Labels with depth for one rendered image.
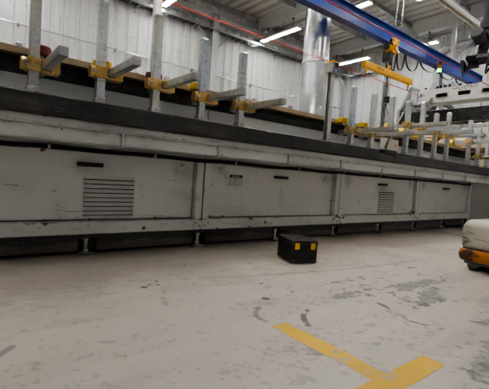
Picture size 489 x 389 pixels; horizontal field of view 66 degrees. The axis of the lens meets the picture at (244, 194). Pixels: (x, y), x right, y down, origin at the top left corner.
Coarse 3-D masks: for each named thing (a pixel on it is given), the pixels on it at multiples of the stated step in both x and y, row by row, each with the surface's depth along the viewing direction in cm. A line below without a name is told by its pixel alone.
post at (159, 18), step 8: (160, 16) 172; (160, 24) 173; (160, 32) 173; (160, 40) 173; (152, 48) 174; (160, 48) 174; (152, 56) 174; (160, 56) 174; (152, 64) 174; (160, 64) 174; (152, 72) 174; (160, 72) 174; (152, 96) 173; (152, 104) 173
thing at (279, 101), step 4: (268, 100) 192; (272, 100) 189; (276, 100) 187; (280, 100) 185; (284, 100) 185; (248, 104) 204; (252, 104) 202; (256, 104) 199; (260, 104) 197; (264, 104) 194; (268, 104) 191; (272, 104) 189; (276, 104) 187; (280, 104) 186; (284, 104) 185; (248, 108) 204; (252, 108) 202; (256, 108) 201; (260, 108) 201; (232, 112) 217
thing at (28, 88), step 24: (0, 96) 135; (24, 96) 140; (48, 96) 145; (96, 120) 157; (120, 120) 163; (144, 120) 169; (168, 120) 176; (192, 120) 184; (264, 144) 217; (288, 144) 226; (312, 144) 239; (336, 144) 254; (456, 168) 369; (480, 168) 405
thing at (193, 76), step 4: (192, 72) 153; (180, 76) 161; (184, 76) 158; (188, 76) 156; (192, 76) 153; (196, 76) 154; (168, 80) 170; (172, 80) 167; (176, 80) 164; (180, 80) 161; (184, 80) 158; (188, 80) 156; (192, 80) 156; (196, 80) 155; (164, 84) 173; (168, 84) 170; (172, 84) 167; (176, 84) 165; (180, 84) 164; (184, 84) 164; (164, 88) 174; (168, 88) 174; (148, 92) 187
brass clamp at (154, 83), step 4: (148, 80) 171; (152, 80) 172; (156, 80) 173; (160, 80) 174; (164, 80) 175; (144, 84) 174; (148, 84) 171; (152, 84) 172; (156, 84) 173; (160, 84) 174; (148, 88) 173; (152, 88) 172; (156, 88) 173; (160, 88) 174; (172, 88) 178; (160, 92) 179; (164, 92) 178; (168, 92) 178; (172, 92) 178
